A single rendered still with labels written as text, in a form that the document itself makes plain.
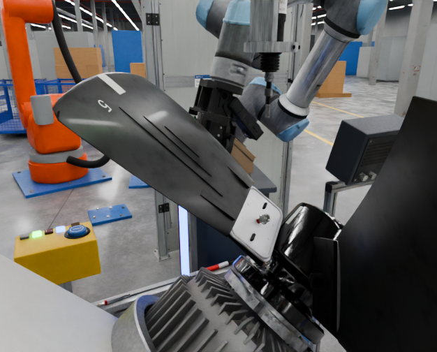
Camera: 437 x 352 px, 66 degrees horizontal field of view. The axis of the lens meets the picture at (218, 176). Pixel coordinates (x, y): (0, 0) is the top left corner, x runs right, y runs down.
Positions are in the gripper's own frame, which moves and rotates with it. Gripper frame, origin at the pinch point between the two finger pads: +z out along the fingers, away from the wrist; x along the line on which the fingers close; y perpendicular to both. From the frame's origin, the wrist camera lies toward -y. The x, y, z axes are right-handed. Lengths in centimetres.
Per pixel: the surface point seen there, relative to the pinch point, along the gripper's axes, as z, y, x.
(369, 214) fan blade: -10.3, 12.7, 46.3
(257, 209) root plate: -3.9, 8.6, 28.5
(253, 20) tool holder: -26.0, 14.0, 24.1
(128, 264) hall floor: 110, -45, -158
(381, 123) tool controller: -24, -63, -11
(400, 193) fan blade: -13, 16, 50
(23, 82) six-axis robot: 14, 40, -381
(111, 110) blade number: -11.8, 28.1, 24.2
